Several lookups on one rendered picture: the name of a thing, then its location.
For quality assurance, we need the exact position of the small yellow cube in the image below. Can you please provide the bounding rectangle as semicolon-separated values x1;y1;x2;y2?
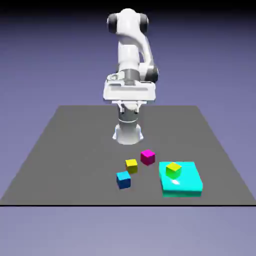
125;158;139;174

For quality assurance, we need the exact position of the small blue cube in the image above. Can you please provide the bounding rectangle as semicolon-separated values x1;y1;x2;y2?
115;171;132;190

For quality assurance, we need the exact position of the large cyan box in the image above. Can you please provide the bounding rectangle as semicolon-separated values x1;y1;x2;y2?
158;161;204;198

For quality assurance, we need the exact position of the small yellow-green cube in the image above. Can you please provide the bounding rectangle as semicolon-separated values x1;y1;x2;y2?
165;161;183;180

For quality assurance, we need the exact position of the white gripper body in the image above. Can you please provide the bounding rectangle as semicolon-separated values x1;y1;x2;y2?
102;79;157;105

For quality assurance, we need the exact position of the small magenta cube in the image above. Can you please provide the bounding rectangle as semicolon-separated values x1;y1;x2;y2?
140;149;156;167

